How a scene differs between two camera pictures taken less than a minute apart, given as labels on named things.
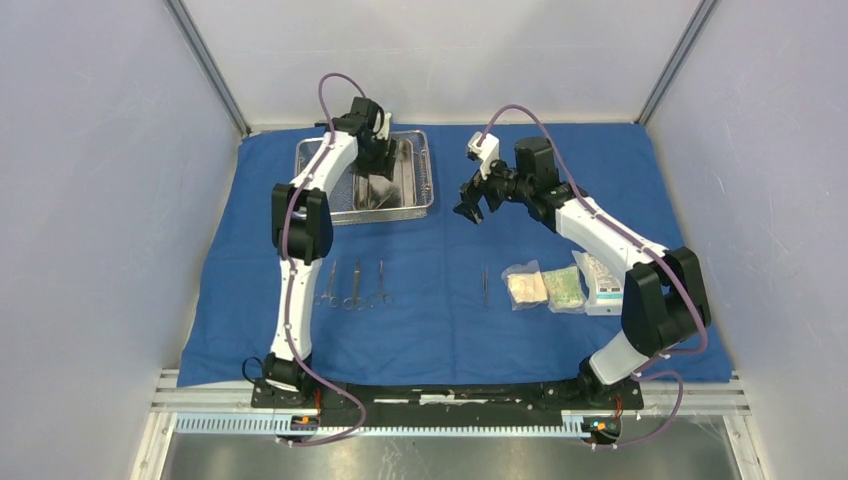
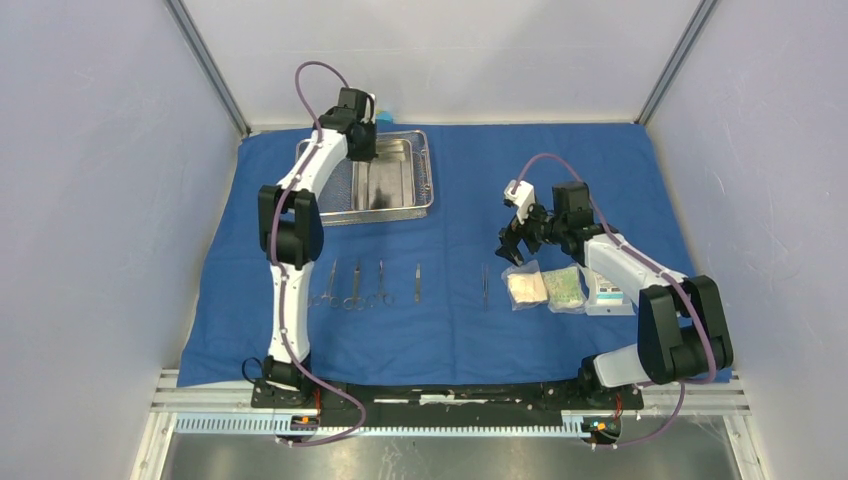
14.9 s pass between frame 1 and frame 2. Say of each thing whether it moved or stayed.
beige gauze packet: stayed
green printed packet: stayed
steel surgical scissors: stayed
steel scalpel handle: moved
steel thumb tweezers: stayed
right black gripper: moved
